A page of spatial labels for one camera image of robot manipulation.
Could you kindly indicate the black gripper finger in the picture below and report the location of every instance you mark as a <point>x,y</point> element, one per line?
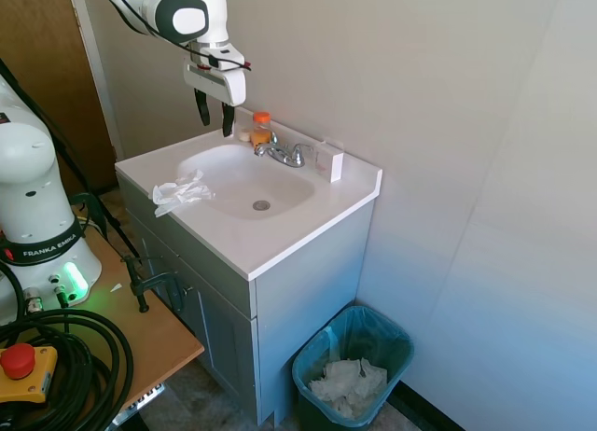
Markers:
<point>203,109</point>
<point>228,120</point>

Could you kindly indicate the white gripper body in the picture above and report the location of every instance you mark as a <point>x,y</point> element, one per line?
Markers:
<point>219,83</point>

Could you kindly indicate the white tissue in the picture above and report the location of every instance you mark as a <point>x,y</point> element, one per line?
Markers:
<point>179,193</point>

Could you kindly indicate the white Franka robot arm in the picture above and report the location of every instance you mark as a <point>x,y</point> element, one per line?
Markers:
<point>28,179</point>

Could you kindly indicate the blue lined trash bin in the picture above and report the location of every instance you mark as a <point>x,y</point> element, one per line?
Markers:
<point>373,328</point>

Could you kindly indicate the dark green trash bin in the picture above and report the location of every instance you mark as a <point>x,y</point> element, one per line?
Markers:
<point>317,410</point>

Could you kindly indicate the orange capped bottle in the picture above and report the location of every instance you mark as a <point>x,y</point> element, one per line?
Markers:
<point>261,134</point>

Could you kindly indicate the chrome faucet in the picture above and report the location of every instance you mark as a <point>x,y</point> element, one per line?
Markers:
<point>280,154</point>

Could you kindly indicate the metal sink drain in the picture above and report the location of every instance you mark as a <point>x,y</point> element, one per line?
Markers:
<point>261,205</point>

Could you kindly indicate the white box on sink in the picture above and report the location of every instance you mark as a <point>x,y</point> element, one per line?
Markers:
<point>322,158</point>

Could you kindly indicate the white rectangular box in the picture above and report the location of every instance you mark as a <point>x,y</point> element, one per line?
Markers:
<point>337,169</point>

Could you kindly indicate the white sink countertop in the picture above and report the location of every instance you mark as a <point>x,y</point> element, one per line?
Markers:
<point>298,226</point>

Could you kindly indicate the brown wooden door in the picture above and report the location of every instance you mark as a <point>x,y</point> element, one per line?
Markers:
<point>42,48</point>

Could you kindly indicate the metal cabinet knob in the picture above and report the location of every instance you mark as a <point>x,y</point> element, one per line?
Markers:
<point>187,290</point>

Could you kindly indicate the black metal clamp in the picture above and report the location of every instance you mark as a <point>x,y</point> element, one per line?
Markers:
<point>140,286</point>

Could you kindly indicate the small white paper scrap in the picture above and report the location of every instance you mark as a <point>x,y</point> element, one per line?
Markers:
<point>116,288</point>

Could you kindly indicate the grey vanity cabinet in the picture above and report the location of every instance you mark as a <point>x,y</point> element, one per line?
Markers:
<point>303,305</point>

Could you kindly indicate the wooden table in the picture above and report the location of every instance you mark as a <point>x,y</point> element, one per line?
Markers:
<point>154,330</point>

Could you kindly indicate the discarded white paper towels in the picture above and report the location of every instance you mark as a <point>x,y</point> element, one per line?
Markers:
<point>350,384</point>

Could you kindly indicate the yellow emergency stop button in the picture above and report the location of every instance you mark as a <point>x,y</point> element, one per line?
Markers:
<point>23,370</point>

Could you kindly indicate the black baseboard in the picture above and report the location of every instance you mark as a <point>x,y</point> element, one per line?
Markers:
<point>434,405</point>

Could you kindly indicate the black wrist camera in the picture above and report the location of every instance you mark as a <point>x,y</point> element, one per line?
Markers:
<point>223,58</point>

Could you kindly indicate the grey metal table frame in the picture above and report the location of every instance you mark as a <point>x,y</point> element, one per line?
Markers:
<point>140,400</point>

